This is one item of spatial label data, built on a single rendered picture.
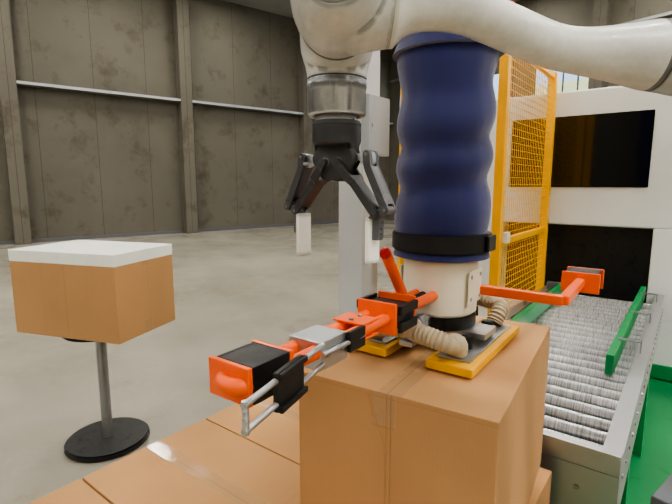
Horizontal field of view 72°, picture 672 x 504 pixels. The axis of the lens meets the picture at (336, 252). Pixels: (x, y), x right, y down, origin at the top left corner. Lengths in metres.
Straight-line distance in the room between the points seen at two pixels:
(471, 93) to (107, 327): 1.82
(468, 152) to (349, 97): 0.38
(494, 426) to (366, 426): 0.24
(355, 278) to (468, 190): 1.59
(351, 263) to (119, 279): 1.15
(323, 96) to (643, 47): 0.45
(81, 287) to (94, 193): 10.42
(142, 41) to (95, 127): 2.47
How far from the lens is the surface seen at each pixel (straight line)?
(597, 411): 1.93
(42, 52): 12.93
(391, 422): 0.91
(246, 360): 0.61
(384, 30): 0.58
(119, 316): 2.26
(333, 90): 0.69
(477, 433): 0.85
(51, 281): 2.47
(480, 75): 1.04
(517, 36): 0.69
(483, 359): 1.02
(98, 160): 12.76
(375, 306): 0.86
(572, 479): 1.59
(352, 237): 2.50
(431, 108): 1.01
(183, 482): 1.42
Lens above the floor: 1.32
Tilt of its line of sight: 8 degrees down
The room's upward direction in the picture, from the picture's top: straight up
